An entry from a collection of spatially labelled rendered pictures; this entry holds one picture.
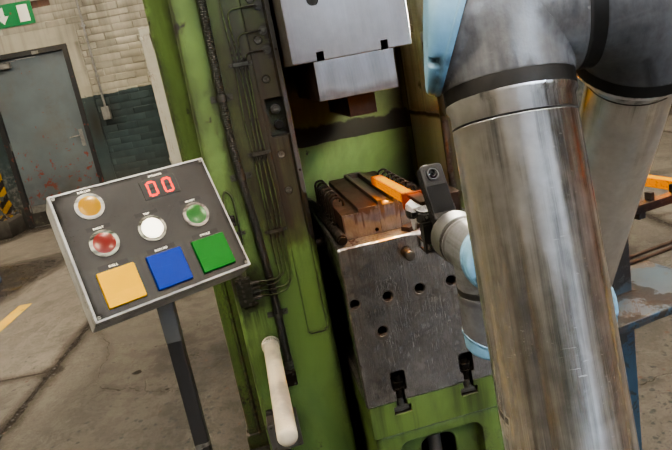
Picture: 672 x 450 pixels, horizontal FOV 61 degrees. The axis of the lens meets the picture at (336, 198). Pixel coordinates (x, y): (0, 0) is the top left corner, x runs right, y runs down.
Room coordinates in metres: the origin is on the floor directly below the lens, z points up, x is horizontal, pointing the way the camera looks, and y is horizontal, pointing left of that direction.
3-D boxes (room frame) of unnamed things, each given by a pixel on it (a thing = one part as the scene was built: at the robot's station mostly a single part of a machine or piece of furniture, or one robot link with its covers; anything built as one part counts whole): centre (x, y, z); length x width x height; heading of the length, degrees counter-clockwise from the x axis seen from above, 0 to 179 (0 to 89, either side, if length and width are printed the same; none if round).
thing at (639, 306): (1.35, -0.65, 0.67); 0.40 x 0.30 x 0.02; 108
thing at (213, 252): (1.21, 0.28, 1.01); 0.07 x 0.05 x 0.07; 124
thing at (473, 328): (0.87, -0.22, 0.91); 0.12 x 0.09 x 0.12; 84
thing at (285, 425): (1.28, 0.22, 0.62); 0.44 x 0.05 x 0.05; 9
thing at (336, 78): (1.63, -0.07, 1.32); 0.42 x 0.20 x 0.10; 9
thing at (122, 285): (1.09, 0.45, 1.01); 0.07 x 0.05 x 0.07; 124
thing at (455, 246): (0.87, -0.21, 1.02); 0.12 x 0.09 x 0.10; 9
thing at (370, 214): (1.63, -0.07, 0.96); 0.42 x 0.20 x 0.09; 9
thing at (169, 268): (1.15, 0.37, 1.01); 0.07 x 0.05 x 0.07; 124
